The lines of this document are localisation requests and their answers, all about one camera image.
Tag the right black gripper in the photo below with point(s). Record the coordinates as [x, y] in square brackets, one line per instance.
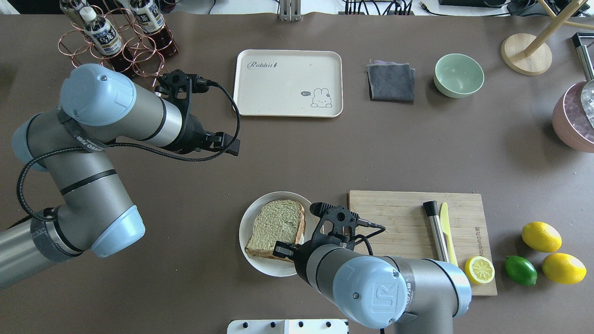
[300, 258]

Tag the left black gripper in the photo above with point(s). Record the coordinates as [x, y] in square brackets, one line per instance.
[191, 134]

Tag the green spread bread slice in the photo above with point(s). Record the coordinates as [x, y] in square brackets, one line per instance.
[279, 220]

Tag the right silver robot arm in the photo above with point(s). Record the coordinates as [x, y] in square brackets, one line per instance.
[416, 296]

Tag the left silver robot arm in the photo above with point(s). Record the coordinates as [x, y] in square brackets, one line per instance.
[73, 197]

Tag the cream rabbit tray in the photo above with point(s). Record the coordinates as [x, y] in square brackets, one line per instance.
[289, 83]

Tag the white round plate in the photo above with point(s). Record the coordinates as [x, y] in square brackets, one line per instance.
[273, 267]

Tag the wooden cutting board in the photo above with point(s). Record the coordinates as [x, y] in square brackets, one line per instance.
[408, 233]

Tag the tea bottle two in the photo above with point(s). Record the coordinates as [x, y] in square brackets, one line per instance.
[150, 19]

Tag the tea bottle one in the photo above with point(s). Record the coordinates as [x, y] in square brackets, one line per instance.
[108, 41]

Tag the yellow plastic knife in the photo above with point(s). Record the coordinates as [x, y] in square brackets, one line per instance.
[445, 225]

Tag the grey folded cloth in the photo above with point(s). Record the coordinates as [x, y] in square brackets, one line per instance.
[390, 81]

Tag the tea bottle three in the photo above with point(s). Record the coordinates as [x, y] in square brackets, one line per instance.
[71, 8]

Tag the lemon half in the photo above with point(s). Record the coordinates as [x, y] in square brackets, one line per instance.
[479, 270]

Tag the green lime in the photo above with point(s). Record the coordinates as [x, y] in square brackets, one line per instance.
[521, 271]

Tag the mint green bowl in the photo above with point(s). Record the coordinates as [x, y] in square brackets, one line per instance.
[457, 75]

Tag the whole lemon one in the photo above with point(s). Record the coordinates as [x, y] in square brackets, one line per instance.
[541, 236]

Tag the whole lemon two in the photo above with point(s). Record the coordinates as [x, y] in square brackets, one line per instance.
[564, 268]

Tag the wooden mug tree stand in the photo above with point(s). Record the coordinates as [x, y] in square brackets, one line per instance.
[530, 55]

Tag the pink ice bowl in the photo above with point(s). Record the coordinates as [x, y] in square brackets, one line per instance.
[570, 121]

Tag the metal ice scoop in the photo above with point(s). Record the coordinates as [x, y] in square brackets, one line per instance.
[582, 41]

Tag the copper wire bottle rack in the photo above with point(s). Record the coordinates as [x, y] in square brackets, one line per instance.
[132, 38]

